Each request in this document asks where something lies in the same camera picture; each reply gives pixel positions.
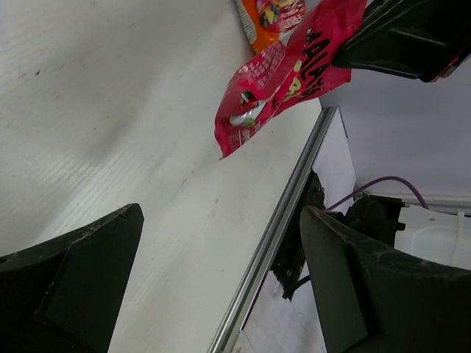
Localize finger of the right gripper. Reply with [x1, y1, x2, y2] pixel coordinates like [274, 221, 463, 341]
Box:
[333, 0, 470, 82]

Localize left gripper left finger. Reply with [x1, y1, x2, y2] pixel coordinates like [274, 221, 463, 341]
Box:
[1, 204, 144, 352]

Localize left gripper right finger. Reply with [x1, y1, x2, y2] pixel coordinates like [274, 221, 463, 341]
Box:
[300, 207, 470, 352]

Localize red candy packet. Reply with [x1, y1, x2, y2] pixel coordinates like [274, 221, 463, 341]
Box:
[214, 1, 366, 157]

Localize orange Skittles packet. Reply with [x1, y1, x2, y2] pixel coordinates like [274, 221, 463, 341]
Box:
[234, 0, 306, 53]

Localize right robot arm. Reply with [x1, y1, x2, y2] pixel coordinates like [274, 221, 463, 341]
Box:
[327, 1, 470, 269]

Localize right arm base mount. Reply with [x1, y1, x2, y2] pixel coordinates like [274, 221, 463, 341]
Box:
[270, 171, 325, 301]

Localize aluminium front rail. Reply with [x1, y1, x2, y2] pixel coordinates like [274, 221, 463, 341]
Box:
[208, 107, 336, 353]

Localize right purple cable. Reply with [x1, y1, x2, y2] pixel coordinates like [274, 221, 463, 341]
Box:
[325, 175, 430, 211]

